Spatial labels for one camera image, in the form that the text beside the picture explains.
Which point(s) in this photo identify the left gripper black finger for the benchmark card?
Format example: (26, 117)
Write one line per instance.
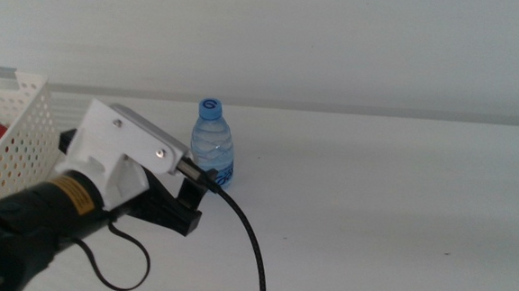
(190, 204)
(67, 140)

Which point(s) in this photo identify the clear water bottle blue cap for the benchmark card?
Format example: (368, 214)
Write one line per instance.
(212, 142)

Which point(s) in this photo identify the white perforated plastic basket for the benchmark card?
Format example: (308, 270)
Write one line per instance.
(20, 149)

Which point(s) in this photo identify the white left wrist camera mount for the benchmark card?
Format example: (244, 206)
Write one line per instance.
(106, 149)

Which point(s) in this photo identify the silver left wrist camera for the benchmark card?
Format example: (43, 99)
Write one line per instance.
(152, 127)

